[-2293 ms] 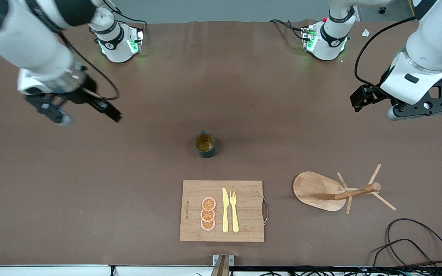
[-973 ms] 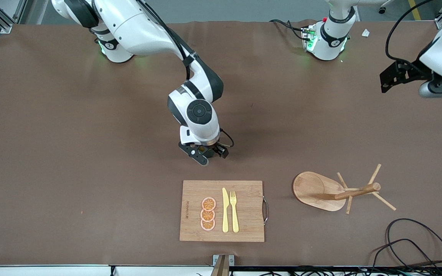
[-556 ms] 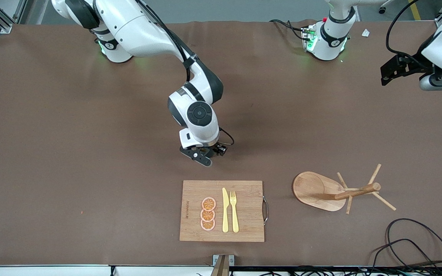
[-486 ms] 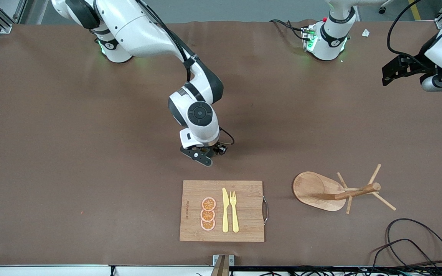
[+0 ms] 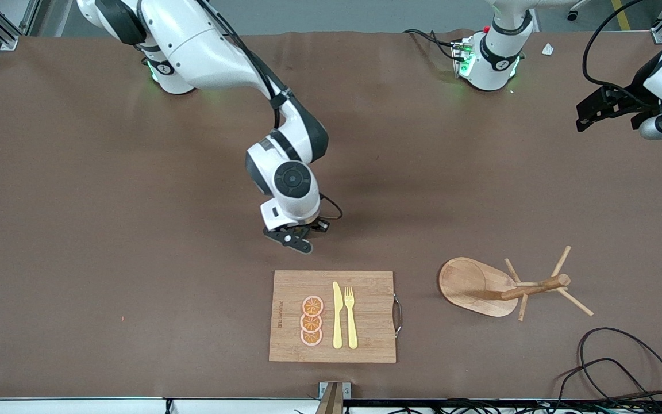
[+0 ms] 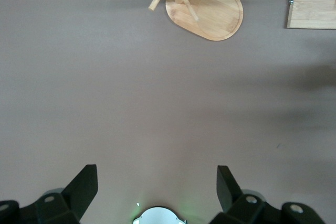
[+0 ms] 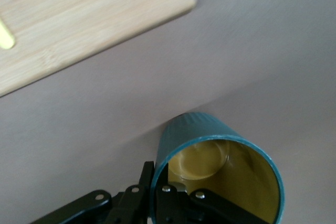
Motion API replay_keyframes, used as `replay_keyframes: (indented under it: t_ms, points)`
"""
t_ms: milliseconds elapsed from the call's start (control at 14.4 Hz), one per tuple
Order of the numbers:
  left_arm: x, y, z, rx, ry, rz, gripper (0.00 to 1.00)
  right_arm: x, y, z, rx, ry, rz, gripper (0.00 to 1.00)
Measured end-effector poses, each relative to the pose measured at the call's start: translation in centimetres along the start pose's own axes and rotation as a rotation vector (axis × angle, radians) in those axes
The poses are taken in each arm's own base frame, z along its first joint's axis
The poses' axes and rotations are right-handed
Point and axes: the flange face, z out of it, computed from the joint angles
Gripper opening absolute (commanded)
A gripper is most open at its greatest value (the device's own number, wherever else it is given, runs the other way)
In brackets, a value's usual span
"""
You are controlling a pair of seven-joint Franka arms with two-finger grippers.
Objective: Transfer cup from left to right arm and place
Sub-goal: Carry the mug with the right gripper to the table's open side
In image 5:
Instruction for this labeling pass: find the wooden cup stand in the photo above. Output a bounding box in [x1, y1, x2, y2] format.
[438, 246, 594, 322]

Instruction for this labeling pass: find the yellow toy knife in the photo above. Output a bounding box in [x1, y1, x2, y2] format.
[332, 281, 344, 350]

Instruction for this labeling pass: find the yellow toy fork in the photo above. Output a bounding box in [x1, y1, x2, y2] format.
[344, 286, 359, 350]

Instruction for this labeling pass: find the wooden cutting board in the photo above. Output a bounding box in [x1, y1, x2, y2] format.
[268, 270, 403, 364]

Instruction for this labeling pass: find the brown table cover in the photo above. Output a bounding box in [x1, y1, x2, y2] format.
[0, 29, 662, 401]

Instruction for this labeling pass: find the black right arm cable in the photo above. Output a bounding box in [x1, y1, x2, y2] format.
[196, 0, 343, 220]

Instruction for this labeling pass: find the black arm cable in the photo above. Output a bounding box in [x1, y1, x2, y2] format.
[196, 0, 343, 220]
[583, 0, 662, 110]

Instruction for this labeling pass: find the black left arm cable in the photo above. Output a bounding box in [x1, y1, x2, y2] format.
[583, 0, 662, 110]

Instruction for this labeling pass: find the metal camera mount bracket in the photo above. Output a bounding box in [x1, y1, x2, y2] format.
[315, 381, 352, 414]

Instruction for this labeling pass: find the black left base cable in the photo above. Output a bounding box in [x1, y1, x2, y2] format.
[403, 29, 461, 61]

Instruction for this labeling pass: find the black looped cable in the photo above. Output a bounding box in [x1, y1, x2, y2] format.
[578, 327, 662, 406]
[555, 358, 662, 414]

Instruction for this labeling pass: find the black cable along table edge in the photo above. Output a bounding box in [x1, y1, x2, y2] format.
[342, 398, 662, 414]

